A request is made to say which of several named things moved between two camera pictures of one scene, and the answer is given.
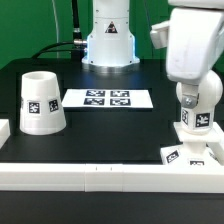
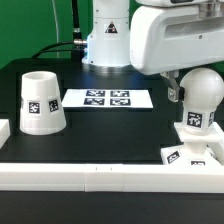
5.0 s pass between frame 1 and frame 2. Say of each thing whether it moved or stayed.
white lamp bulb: stayed
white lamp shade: stayed
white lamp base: stayed
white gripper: moved
